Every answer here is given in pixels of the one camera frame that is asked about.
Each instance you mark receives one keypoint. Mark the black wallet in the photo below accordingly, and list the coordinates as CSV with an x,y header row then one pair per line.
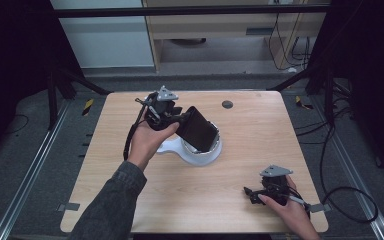
x,y
198,130

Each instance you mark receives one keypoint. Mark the grey round table grommet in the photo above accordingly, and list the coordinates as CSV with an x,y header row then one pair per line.
x,y
227,104

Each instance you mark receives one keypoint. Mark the yellow black floor tape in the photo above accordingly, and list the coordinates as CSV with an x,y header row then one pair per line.
x,y
87,107
300,102

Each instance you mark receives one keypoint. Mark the white key stand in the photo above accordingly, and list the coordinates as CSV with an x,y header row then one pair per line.
x,y
173,146

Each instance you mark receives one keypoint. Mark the black crossbar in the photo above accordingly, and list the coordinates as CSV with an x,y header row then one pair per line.
x,y
180,11

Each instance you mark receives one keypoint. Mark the grey tape strip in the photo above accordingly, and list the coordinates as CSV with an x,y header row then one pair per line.
x,y
69,206
320,207

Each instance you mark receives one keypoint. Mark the person's right hand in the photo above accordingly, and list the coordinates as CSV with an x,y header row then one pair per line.
x,y
291,213

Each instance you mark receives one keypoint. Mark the white cabinet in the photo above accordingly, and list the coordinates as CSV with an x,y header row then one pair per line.
x,y
106,40

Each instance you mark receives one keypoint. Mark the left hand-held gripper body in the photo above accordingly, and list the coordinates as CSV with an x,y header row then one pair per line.
x,y
160,111

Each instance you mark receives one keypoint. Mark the person's left hand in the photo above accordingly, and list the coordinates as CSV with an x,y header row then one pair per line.
x,y
148,141

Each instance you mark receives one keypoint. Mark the wooden desk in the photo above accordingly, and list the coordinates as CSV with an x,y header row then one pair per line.
x,y
213,25

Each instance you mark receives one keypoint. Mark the black metal stand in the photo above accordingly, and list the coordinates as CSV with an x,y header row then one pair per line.
x,y
51,96
329,96

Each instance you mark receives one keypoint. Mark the metal floor rail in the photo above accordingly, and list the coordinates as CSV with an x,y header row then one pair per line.
x,y
30,173
353,173

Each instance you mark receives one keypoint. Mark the white bowl with silver rim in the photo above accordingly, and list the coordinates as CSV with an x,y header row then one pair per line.
x,y
217,141

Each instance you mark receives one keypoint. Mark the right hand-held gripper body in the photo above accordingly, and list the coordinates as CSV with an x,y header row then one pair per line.
x,y
275,188

